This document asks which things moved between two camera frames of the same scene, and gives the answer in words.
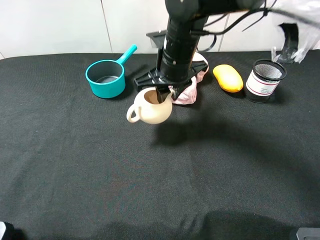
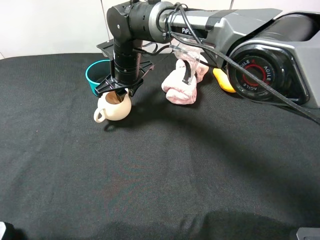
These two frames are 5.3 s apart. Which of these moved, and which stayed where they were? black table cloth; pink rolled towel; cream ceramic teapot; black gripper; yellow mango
Moved: black gripper; cream ceramic teapot
Stayed: pink rolled towel; black table cloth; yellow mango
